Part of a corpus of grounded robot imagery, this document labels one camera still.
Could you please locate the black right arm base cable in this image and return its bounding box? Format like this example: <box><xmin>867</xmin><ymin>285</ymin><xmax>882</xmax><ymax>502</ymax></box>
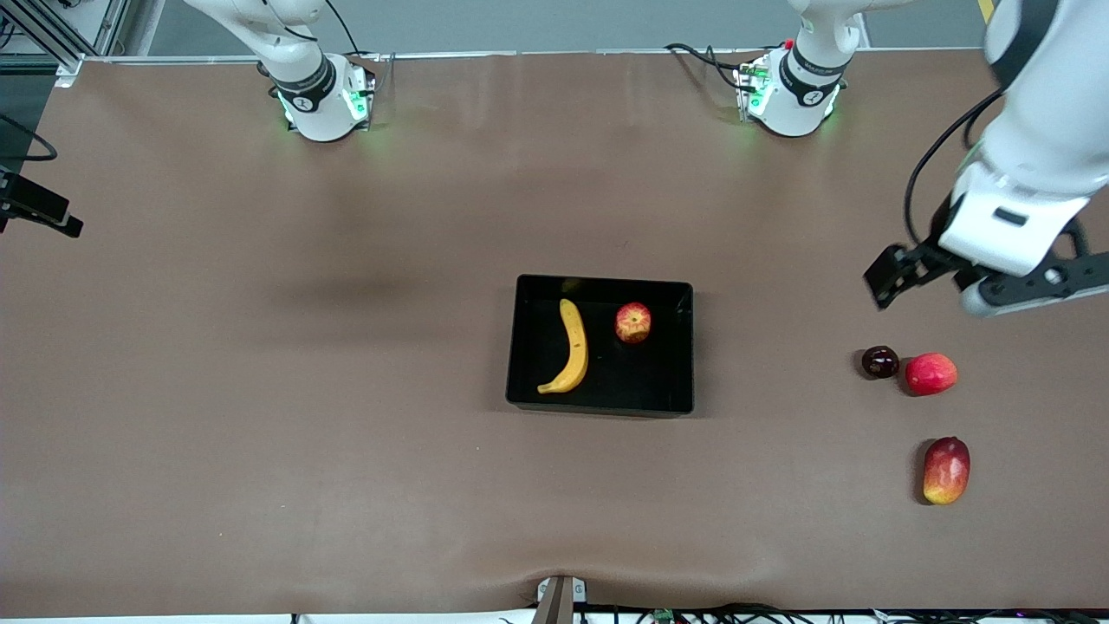
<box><xmin>324</xmin><ymin>0</ymin><xmax>364</xmax><ymax>55</ymax></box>

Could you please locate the red yellow apple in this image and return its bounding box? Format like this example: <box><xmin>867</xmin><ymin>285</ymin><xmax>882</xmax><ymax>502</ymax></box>
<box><xmin>615</xmin><ymin>302</ymin><xmax>653</xmax><ymax>346</ymax></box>

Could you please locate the yellow banana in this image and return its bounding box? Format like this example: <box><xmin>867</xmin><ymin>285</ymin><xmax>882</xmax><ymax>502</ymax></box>
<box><xmin>536</xmin><ymin>298</ymin><xmax>590</xmax><ymax>396</ymax></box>

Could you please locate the red yellow mango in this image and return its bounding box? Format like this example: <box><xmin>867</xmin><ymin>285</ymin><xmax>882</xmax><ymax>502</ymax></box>
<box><xmin>922</xmin><ymin>436</ymin><xmax>971</xmax><ymax>506</ymax></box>

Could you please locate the aluminium frame profile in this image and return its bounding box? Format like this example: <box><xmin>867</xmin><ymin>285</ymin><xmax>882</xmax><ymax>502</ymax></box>
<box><xmin>0</xmin><ymin>0</ymin><xmax>133</xmax><ymax>88</ymax></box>

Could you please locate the black plastic box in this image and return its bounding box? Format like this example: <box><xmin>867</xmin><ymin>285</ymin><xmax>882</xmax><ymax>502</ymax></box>
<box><xmin>506</xmin><ymin>274</ymin><xmax>697</xmax><ymax>419</ymax></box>

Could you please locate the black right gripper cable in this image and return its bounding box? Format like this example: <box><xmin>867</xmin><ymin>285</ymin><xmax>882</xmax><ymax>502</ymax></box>
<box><xmin>0</xmin><ymin>111</ymin><xmax>60</xmax><ymax>164</ymax></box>

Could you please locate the red peach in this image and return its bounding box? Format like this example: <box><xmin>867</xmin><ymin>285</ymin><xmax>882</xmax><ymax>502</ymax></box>
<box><xmin>905</xmin><ymin>352</ymin><xmax>959</xmax><ymax>397</ymax></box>

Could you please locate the black left arm base cable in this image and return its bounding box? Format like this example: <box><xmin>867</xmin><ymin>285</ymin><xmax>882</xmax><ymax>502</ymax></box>
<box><xmin>665</xmin><ymin>42</ymin><xmax>749</xmax><ymax>91</ymax></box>

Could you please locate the black arm base cable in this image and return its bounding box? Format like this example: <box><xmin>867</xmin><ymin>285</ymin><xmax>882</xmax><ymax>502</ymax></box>
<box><xmin>665</xmin><ymin>42</ymin><xmax>749</xmax><ymax>91</ymax></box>
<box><xmin>324</xmin><ymin>0</ymin><xmax>364</xmax><ymax>55</ymax></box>

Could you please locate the grey table edge bracket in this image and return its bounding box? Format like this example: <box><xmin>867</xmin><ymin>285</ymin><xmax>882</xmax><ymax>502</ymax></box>
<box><xmin>535</xmin><ymin>575</ymin><xmax>588</xmax><ymax>624</ymax></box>

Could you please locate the dark purple plum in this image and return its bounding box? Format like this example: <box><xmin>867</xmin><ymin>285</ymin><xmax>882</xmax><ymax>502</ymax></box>
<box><xmin>861</xmin><ymin>345</ymin><xmax>901</xmax><ymax>380</ymax></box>

